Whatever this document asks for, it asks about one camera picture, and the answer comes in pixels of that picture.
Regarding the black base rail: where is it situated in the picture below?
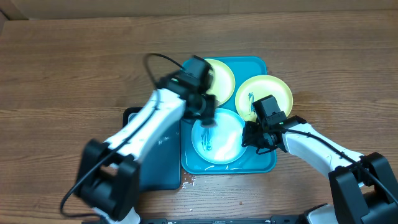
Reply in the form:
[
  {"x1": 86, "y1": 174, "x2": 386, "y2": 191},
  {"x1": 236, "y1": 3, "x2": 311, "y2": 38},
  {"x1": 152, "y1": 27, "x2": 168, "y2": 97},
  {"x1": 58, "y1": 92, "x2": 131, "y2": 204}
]
[{"x1": 140, "y1": 214, "x2": 309, "y2": 224}]

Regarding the yellow-green plate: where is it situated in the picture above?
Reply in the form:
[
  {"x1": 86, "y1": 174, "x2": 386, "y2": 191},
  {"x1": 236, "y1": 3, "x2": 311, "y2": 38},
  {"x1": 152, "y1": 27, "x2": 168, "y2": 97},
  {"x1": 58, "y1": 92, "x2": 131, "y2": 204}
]
[
  {"x1": 206, "y1": 58, "x2": 236, "y2": 106},
  {"x1": 235, "y1": 75, "x2": 293, "y2": 121}
]

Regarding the yellow-green plate top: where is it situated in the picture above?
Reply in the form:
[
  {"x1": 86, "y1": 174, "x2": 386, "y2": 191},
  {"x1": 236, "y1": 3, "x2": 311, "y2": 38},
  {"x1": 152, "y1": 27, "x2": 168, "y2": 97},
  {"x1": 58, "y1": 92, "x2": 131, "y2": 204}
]
[{"x1": 206, "y1": 58, "x2": 236, "y2": 106}]

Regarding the teal plastic tray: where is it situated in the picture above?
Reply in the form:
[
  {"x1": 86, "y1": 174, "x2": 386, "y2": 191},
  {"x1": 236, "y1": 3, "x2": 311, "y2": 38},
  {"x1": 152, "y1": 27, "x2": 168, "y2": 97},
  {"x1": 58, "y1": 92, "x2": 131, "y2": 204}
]
[{"x1": 180, "y1": 56, "x2": 277, "y2": 175}]

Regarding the light blue plate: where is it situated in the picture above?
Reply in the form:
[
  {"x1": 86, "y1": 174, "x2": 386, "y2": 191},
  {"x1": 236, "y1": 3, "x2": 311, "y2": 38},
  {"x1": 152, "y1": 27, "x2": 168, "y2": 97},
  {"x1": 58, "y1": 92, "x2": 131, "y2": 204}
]
[{"x1": 191, "y1": 108, "x2": 246, "y2": 165}]

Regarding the black rectangular tray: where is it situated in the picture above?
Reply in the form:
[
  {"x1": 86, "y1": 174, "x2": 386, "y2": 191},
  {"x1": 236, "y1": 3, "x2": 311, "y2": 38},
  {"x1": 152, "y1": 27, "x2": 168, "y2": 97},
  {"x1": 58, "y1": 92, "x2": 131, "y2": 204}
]
[{"x1": 139, "y1": 121, "x2": 181, "y2": 192}]

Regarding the green scrubbing sponge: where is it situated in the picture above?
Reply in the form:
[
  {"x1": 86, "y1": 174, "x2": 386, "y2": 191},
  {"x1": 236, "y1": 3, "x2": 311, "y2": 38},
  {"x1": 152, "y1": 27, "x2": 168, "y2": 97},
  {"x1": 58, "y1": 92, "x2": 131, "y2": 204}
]
[{"x1": 201, "y1": 119, "x2": 216, "y2": 128}]

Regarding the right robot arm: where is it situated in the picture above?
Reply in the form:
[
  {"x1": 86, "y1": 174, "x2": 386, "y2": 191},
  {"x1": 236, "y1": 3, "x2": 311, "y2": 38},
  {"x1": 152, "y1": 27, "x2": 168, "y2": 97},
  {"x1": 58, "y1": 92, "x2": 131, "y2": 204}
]
[{"x1": 242, "y1": 115, "x2": 397, "y2": 224}]

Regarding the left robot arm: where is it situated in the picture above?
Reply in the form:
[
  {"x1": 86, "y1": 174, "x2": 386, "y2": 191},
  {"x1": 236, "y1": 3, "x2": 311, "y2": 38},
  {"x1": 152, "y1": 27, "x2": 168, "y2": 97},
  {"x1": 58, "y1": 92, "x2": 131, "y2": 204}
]
[{"x1": 67, "y1": 68, "x2": 216, "y2": 223}]

